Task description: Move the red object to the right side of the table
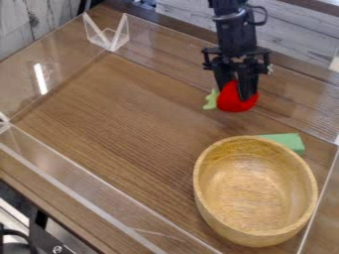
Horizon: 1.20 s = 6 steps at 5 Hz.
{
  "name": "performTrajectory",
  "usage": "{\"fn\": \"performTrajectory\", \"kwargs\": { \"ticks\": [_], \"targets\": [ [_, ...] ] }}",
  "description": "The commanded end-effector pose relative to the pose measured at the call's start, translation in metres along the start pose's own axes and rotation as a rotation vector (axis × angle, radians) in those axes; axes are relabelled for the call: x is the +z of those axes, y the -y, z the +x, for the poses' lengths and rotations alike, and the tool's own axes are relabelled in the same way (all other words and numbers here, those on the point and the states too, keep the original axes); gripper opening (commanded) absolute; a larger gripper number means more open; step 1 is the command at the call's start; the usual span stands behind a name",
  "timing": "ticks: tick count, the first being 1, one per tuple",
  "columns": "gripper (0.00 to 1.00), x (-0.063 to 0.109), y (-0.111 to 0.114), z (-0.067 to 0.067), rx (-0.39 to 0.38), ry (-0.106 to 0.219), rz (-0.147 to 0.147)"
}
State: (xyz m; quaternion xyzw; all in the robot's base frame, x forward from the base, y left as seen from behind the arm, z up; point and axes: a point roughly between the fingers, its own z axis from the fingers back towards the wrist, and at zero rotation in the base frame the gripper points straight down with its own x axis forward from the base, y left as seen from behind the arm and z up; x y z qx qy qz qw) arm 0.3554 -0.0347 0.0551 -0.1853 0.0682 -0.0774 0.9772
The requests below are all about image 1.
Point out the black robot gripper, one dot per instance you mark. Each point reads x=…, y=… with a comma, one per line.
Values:
x=237, y=52

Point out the red plush strawberry toy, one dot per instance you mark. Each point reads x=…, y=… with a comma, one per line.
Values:
x=226, y=99

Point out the green foam wedge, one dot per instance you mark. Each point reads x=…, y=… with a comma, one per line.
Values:
x=290, y=140

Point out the oval wooden bowl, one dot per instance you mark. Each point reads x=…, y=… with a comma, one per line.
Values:
x=256, y=190

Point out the clear acrylic table barrier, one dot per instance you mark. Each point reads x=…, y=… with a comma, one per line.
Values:
x=103, y=129

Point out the clear acrylic corner bracket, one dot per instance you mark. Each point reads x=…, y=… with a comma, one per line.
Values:
x=107, y=38

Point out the black table leg bracket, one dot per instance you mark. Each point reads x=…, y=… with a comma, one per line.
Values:
x=42, y=239

